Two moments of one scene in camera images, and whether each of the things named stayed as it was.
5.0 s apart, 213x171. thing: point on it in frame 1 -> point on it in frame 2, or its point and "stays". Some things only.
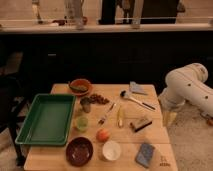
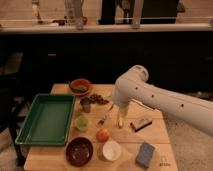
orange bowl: x=81 y=81 stays
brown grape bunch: x=94 y=98 stays
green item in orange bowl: x=79 y=87 stays
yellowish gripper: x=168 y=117 -> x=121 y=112
